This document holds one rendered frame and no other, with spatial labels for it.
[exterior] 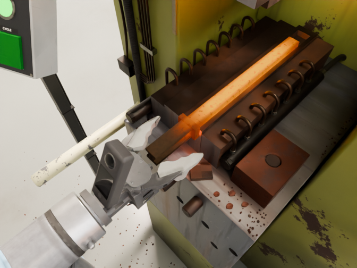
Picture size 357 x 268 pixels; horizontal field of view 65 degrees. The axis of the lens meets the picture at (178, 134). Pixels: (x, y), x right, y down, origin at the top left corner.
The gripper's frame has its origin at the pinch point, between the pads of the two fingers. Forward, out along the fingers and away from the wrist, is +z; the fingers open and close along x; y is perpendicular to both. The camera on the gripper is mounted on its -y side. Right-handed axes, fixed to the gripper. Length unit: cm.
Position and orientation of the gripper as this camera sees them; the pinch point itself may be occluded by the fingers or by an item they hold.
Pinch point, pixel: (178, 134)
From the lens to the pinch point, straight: 52.9
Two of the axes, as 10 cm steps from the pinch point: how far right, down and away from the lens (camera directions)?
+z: 7.2, -5.8, 3.9
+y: 0.0, 5.6, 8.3
